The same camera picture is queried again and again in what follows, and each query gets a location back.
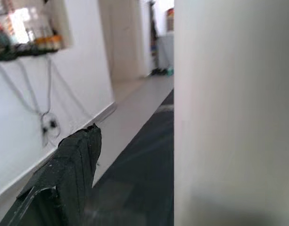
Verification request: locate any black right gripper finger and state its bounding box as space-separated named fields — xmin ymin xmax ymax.
xmin=0 ymin=122 xmax=102 ymax=226

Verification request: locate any white plastic table leg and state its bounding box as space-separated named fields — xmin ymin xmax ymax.
xmin=173 ymin=0 xmax=289 ymax=226

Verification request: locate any black power adapter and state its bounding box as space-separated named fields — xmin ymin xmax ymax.
xmin=41 ymin=117 xmax=60 ymax=133

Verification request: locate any black tablecloth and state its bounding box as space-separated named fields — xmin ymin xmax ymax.
xmin=83 ymin=88 xmax=175 ymax=226

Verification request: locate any broom with teal head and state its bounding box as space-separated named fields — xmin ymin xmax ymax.
xmin=150 ymin=67 xmax=174 ymax=76

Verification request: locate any white appliance cabinet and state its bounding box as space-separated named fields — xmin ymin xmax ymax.
xmin=157 ymin=32 xmax=175 ymax=71

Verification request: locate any black wall cable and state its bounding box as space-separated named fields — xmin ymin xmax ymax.
xmin=0 ymin=56 xmax=63 ymax=143

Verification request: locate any black wall shelf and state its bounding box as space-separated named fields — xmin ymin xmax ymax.
xmin=0 ymin=43 xmax=63 ymax=62

